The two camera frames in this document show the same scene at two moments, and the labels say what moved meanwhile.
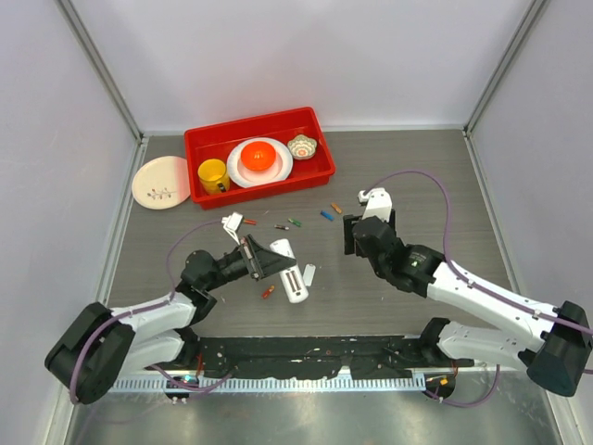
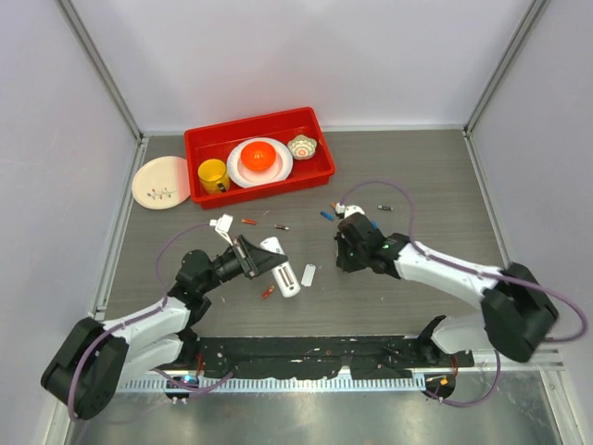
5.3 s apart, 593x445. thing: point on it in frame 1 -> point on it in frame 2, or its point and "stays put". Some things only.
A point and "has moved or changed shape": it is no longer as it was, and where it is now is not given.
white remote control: (294, 286) has moved or changed shape
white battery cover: (309, 274) stays put
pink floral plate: (162, 183) stays put
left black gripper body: (237, 264) stays put
